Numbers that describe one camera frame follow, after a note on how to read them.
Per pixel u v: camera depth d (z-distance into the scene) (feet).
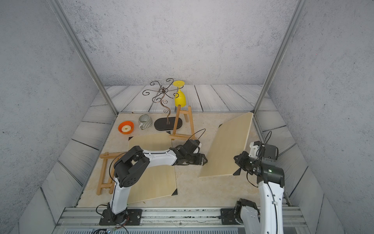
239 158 2.06
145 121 3.53
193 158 2.64
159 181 2.78
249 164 1.98
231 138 3.41
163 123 3.67
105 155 3.09
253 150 2.16
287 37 2.63
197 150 2.53
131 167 1.69
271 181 1.49
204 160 2.89
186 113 3.08
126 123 3.56
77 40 2.67
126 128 3.51
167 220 2.38
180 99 3.17
